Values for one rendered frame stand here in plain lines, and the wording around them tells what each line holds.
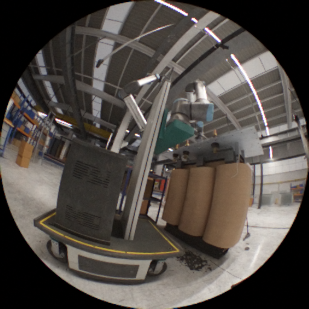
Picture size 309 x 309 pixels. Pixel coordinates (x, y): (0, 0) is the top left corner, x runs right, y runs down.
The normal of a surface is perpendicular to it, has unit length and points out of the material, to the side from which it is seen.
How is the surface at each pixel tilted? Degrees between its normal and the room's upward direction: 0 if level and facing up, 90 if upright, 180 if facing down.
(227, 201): 90
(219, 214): 90
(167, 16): 174
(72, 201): 90
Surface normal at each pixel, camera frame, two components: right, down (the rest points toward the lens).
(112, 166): 0.35, -0.21
